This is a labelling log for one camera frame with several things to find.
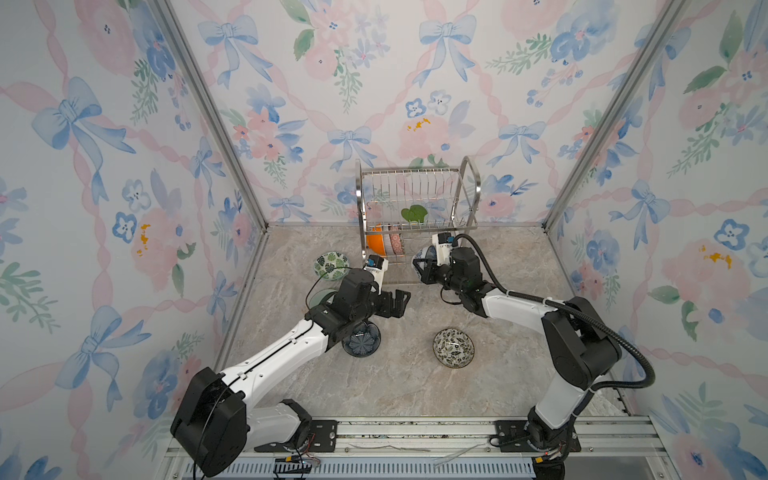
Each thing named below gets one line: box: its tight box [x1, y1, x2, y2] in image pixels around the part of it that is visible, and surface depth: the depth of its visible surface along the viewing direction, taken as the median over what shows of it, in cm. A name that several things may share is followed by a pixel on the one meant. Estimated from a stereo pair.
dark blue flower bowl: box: [341, 320, 381, 358], surface depth 90 cm
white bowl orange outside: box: [366, 223, 386, 256], surface depth 100 cm
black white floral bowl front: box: [432, 328, 475, 369], surface depth 89 cm
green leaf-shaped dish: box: [401, 204, 428, 223], surface depth 88 cm
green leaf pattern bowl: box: [314, 251, 350, 281], surface depth 107 cm
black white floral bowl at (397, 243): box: [389, 233, 405, 255], surface depth 100 cm
